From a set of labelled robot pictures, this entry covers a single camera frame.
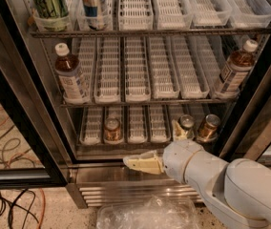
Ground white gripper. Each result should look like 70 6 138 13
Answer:
123 119 203 184

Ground tea bottle white cap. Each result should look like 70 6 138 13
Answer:
53 42 91 101
215 39 258 94

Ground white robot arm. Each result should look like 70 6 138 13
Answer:
123 138 271 229

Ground white tray shelf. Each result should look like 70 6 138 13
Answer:
171 36 209 99
124 37 151 102
147 37 179 99
94 37 121 103

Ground steel fridge base grille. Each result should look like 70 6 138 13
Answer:
66 162 202 209

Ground right glass fridge door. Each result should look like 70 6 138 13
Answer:
215 34 271 161

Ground glass fridge door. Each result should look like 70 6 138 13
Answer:
0 0 70 189
215 34 271 161

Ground white tray under right bottle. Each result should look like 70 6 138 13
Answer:
192 34 240 100

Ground white tray under bottle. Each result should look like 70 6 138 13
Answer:
63 38 96 105
192 34 240 100

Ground white tray under left bottle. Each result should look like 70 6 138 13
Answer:
63 38 96 105

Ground left glass fridge door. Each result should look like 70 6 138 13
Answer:
0 0 70 189

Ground blue beige bottle top shelf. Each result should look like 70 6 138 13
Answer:
82 0 108 31

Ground green bottle top shelf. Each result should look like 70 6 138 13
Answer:
33 0 69 19

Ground silver green can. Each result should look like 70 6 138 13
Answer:
178 114 195 139

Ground right copper can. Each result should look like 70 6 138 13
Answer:
198 114 220 139

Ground copper can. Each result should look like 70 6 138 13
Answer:
104 117 121 141
198 114 220 139

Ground left copper can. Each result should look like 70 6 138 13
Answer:
104 117 121 141

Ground clear plastic container on floor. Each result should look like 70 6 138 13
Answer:
96 196 201 229

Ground middle wire shelf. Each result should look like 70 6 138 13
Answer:
60 98 237 108

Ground wire shelf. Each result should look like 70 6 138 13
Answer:
30 28 271 38
60 98 237 108

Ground orange cable on floor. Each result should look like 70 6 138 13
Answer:
36 188 47 229

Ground top wire shelf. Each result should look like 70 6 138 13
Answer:
30 28 271 38

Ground black cables on floor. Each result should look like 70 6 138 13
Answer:
0 188 40 229

